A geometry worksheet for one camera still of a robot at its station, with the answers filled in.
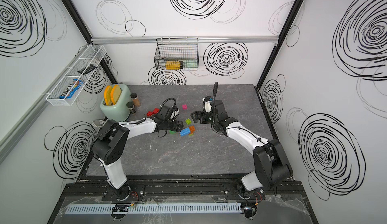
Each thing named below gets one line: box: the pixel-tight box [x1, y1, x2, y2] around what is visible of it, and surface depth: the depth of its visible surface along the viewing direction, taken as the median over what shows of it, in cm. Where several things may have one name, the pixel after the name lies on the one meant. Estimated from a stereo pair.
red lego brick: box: [146, 107, 160, 118], surface depth 104 cm
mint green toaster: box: [100, 83, 132, 123], surface depth 95 cm
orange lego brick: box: [188, 125, 196, 135], surface depth 93 cm
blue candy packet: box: [58, 78, 84, 99], surface depth 72 cm
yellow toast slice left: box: [103, 85, 112, 106], surface depth 89 cm
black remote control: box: [77, 64, 97, 75], surface depth 82 cm
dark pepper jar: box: [125, 101, 137, 115], surface depth 101 cm
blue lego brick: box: [179, 127, 191, 137], surface depth 92 cm
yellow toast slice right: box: [110, 84, 121, 105], surface depth 90 cm
